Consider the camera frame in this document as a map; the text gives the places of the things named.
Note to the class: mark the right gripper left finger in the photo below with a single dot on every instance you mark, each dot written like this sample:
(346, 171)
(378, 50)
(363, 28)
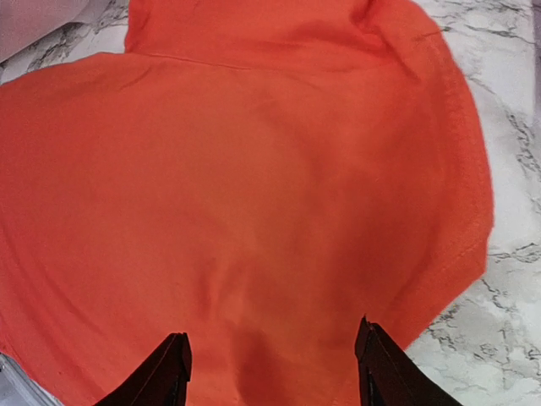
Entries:
(160, 380)

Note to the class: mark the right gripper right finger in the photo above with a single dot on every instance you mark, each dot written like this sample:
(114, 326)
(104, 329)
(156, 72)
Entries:
(387, 377)

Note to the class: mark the orange t-shirt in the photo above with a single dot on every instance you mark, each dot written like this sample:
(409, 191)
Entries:
(257, 174)

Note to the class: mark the aluminium front frame rail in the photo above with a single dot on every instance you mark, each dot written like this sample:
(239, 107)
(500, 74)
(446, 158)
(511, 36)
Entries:
(18, 389)

